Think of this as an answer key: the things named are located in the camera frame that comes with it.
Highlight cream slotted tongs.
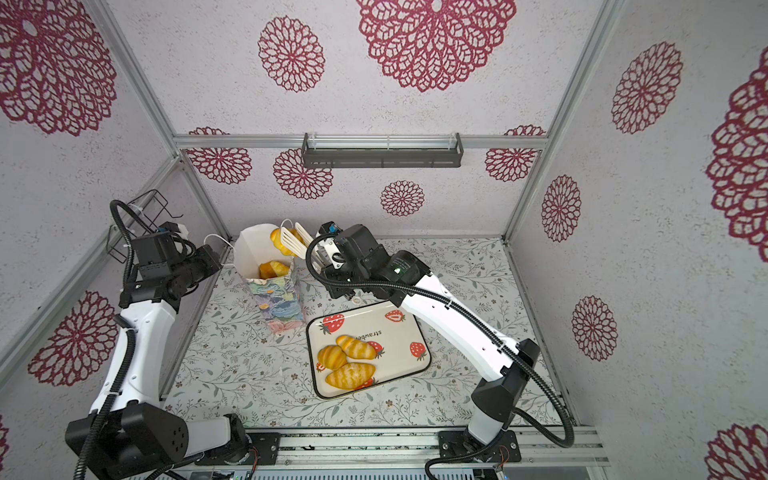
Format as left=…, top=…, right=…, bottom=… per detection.
left=280, top=224, right=314, bottom=260

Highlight orange croissant bread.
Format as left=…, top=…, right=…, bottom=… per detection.
left=258, top=260, right=291, bottom=280

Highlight floral paper bag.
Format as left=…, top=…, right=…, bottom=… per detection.
left=203, top=223, right=304, bottom=335

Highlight round yellow bun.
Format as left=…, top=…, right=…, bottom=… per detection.
left=316, top=345, right=348, bottom=371
left=270, top=227, right=306, bottom=259

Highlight striped roll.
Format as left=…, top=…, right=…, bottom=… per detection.
left=336, top=335, right=377, bottom=360

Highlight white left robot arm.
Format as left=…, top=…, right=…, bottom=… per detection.
left=65, top=199, right=252, bottom=479

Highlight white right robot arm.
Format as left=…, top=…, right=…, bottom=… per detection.
left=304, top=222, right=575, bottom=478

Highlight white strawberry tray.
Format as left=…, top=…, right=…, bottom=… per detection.
left=306, top=302, right=431, bottom=400

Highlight large oval striped loaf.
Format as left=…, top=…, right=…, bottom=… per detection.
left=325, top=363, right=376, bottom=390

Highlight black wire basket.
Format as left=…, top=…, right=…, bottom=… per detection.
left=104, top=189, right=183, bottom=265

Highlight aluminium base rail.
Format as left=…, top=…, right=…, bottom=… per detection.
left=155, top=425, right=610, bottom=480

